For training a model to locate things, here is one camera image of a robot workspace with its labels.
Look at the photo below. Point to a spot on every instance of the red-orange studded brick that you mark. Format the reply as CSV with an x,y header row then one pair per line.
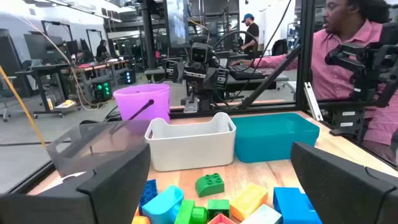
x,y
221,220

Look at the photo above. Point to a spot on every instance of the yellow-orange translucent brick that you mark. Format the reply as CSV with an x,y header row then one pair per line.
x,y
248,202

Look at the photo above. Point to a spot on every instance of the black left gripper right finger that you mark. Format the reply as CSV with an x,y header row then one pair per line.
x,y
342,193

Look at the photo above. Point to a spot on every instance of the black office chair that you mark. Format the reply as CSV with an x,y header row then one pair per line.
x,y
280,48

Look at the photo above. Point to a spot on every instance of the green-lit computer tower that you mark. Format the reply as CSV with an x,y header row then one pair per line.
x,y
104,90

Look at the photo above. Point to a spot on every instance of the orange wedge block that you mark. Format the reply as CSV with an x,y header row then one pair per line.
x,y
140,220

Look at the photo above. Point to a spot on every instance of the large blue block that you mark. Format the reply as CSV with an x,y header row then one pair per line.
x,y
292,207

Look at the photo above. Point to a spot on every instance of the white plastic bin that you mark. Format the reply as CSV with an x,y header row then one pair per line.
x,y
189,149

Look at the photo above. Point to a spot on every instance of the black office desk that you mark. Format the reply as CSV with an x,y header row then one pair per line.
x,y
46,69

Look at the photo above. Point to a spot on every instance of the green one-stud block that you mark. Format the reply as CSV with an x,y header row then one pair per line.
x,y
186,213

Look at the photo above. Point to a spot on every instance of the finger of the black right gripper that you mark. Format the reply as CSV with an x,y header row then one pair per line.
x,y
174,71
220,79

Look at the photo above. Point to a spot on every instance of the silver aluminium bar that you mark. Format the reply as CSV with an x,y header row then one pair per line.
x,y
312,102

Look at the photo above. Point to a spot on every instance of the large display screen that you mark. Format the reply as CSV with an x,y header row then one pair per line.
x,y
177,21

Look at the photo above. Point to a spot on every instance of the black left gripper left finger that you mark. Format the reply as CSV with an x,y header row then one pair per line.
x,y
109,193

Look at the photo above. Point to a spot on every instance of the small green cube brick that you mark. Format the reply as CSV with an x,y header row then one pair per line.
x,y
218,207

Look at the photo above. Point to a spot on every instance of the grey office desk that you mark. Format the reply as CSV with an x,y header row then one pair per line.
x,y
273,77

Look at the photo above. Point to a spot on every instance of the black aluminium table frame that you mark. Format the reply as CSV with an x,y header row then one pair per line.
x,y
306,46

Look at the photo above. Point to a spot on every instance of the light blue block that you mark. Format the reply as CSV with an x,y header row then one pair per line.
x,y
161,205

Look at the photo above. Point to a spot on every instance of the green four-stud brick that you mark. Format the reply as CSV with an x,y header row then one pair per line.
x,y
210,186

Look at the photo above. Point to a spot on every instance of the purple plastic bucket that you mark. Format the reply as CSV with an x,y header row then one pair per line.
x,y
136,99

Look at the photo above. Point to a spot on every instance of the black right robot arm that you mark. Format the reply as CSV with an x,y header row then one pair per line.
x,y
202,96

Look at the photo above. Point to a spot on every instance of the smoky translucent plastic bin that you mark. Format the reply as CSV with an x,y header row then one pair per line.
x,y
93,146

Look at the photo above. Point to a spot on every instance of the blue-lit computer tower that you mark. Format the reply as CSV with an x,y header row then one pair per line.
x,y
130,77

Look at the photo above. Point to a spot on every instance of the dark blue studded brick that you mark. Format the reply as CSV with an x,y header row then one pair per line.
x,y
148,193

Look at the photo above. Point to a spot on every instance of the person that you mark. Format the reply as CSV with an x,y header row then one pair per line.
x,y
335,62
101,49
252,34

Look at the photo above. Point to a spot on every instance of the black keyboard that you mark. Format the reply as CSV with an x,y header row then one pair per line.
x,y
245,73

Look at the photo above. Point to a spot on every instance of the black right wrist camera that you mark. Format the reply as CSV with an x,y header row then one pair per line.
x,y
201,53

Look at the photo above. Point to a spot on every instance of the mint translucent brick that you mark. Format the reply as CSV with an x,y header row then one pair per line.
x,y
264,216

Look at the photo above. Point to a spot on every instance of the teal plastic bin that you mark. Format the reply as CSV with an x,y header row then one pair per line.
x,y
273,143

